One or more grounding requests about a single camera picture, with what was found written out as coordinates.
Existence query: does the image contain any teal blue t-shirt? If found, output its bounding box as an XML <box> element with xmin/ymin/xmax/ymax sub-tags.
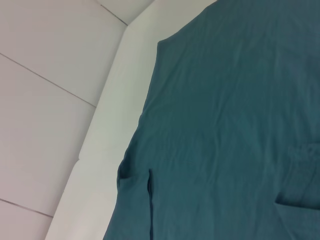
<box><xmin>103</xmin><ymin>0</ymin><xmax>320</xmax><ymax>240</ymax></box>

